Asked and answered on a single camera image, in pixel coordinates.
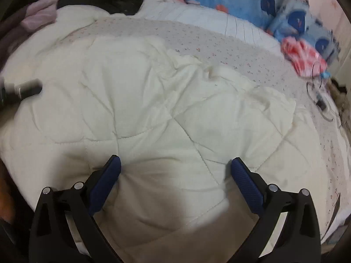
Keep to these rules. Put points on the pale pink garment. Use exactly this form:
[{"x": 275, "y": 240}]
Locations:
[{"x": 41, "y": 12}]

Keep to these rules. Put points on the white ribbed mattress pad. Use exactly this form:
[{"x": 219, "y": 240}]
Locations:
[{"x": 208, "y": 19}]

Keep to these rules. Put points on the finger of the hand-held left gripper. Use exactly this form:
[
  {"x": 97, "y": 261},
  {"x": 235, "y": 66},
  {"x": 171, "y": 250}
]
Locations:
[{"x": 29, "y": 88}]

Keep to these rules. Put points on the brown fluffy object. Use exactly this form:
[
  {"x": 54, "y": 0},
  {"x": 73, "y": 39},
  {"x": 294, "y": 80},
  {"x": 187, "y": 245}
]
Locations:
[{"x": 340, "y": 96}]

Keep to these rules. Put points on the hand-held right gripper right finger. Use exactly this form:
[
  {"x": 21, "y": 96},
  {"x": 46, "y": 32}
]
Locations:
[{"x": 246, "y": 187}]

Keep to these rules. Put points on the red and pink cloth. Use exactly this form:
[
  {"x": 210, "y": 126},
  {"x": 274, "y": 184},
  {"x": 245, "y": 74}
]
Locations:
[{"x": 303, "y": 57}]

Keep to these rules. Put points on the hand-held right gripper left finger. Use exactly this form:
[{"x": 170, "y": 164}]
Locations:
[{"x": 105, "y": 186}]

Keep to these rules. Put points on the cream quilted comforter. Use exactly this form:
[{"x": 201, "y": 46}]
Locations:
[{"x": 153, "y": 109}]

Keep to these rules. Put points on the dark purple garment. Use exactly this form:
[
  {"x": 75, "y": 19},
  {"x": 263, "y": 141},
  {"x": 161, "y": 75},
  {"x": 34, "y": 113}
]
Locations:
[{"x": 11, "y": 27}]

